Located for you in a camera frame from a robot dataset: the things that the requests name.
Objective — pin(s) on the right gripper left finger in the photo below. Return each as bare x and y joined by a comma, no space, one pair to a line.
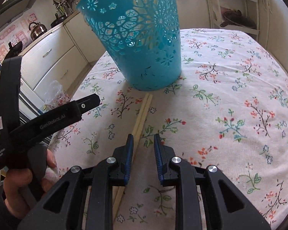
82,198

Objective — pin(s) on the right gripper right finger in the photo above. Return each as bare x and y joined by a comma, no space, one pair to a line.
205,197

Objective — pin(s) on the cream kitchen cabinets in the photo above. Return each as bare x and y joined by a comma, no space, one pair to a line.
66,52

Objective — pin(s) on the person's left hand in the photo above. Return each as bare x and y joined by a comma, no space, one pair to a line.
17,179

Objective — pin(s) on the leftmost beige chopstick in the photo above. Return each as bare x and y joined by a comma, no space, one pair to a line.
140,121

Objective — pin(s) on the beige chopstick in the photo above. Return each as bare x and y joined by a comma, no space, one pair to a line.
118,192
140,121

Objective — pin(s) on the floral bin with plastic bag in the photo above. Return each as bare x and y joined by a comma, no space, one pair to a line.
55,96

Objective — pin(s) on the floral white tablecloth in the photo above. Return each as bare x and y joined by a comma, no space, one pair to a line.
229,108

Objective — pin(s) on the steel kettle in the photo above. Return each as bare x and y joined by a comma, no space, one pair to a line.
37,29

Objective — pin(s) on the black frying pan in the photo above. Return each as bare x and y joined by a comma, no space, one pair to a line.
58,20

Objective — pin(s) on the teal perforated plastic basket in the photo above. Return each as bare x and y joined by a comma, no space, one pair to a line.
141,36

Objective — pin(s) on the dark wok on rack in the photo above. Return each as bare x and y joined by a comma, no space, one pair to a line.
236,18

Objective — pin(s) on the white storage rack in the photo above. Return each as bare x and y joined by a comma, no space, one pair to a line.
248,9

